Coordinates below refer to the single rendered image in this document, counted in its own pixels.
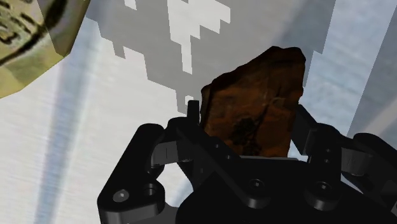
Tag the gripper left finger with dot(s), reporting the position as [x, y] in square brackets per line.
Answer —
[145, 173]

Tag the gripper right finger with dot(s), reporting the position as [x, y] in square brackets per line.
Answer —
[322, 155]

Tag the brown rough slab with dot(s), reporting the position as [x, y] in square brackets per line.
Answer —
[254, 105]

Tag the olive yellow patterned block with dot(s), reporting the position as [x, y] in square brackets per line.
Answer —
[29, 40]

